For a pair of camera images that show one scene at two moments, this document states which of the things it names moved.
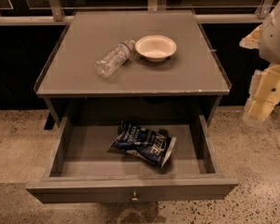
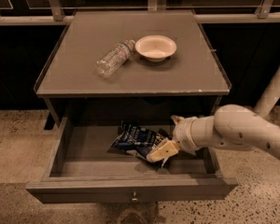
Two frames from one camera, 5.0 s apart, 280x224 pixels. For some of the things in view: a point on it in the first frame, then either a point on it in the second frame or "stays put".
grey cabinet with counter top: [131, 63] stays put
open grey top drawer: [82, 168] stays put
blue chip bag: [147, 145] stays put
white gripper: [275, 36] → [182, 135]
